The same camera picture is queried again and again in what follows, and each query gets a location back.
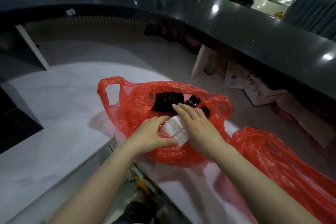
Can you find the row of dark red packets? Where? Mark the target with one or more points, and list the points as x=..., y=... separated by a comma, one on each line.
x=173, y=34

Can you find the white sticker scrap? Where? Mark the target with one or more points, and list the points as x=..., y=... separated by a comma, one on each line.
x=70, y=12

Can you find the crumpled red plastic bag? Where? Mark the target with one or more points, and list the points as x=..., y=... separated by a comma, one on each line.
x=278, y=160

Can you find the person's left thumb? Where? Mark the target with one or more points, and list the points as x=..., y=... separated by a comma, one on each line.
x=168, y=142

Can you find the printed white papers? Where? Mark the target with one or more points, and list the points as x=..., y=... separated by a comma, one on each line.
x=235, y=75

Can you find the person's left hand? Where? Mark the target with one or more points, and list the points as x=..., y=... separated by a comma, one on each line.
x=145, y=137

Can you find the stack of white plastic cups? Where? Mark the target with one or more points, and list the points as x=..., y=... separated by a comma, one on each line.
x=174, y=129

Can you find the person's dark trouser leg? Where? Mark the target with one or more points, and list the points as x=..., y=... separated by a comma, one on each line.
x=136, y=210

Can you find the person's right middle finger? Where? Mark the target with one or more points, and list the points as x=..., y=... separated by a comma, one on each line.
x=190, y=111

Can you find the person's right forearm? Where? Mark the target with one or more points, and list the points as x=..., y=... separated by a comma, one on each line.
x=257, y=189

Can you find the white cardboard box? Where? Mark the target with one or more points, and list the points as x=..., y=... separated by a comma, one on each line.
x=259, y=91

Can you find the pink plastic bag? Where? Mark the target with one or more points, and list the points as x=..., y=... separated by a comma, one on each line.
x=309, y=126

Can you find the clear glass jar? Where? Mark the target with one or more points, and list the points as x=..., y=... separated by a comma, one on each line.
x=210, y=66

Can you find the person's right hand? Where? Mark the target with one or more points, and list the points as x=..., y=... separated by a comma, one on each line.
x=202, y=133

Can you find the white counter support panel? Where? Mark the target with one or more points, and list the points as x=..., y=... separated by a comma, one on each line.
x=200, y=61
x=32, y=46

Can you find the person's left forearm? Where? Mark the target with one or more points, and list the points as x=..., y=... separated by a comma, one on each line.
x=97, y=189

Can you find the teal curtain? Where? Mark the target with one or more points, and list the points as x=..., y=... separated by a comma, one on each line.
x=312, y=13

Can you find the large stack of black cups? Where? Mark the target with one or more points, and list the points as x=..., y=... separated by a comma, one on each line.
x=166, y=101

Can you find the small stack of black cups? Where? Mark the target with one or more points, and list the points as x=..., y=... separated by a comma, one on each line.
x=206, y=111
x=193, y=100

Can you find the black glossy raised counter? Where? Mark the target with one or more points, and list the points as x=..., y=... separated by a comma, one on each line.
x=236, y=27

